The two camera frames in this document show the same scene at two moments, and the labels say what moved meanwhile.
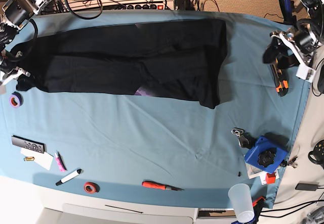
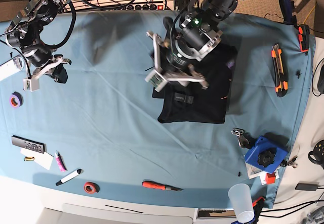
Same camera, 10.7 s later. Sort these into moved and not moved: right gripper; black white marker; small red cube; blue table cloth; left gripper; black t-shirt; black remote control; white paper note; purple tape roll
Moved: left gripper; right gripper; black t-shirt
Not moved: blue table cloth; white paper note; purple tape roll; small red cube; black remote control; black white marker
